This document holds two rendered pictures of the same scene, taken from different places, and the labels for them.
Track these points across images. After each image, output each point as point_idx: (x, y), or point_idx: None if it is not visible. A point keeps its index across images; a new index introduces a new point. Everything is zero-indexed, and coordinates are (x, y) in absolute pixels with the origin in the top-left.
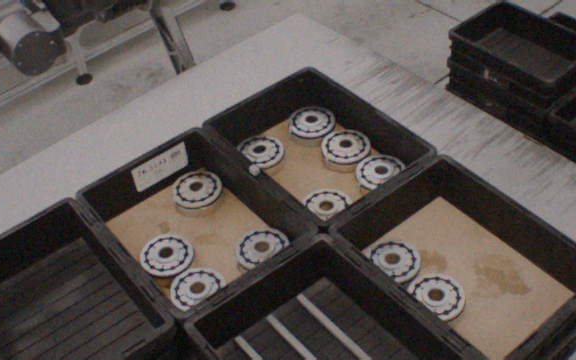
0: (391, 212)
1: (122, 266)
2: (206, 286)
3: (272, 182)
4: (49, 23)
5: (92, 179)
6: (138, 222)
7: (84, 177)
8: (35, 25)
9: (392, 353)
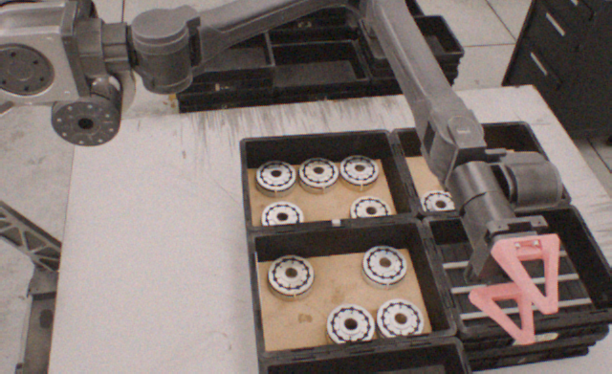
0: None
1: (380, 350)
2: (403, 312)
3: (354, 220)
4: (528, 157)
5: (137, 364)
6: (284, 334)
7: (127, 370)
8: (539, 163)
9: None
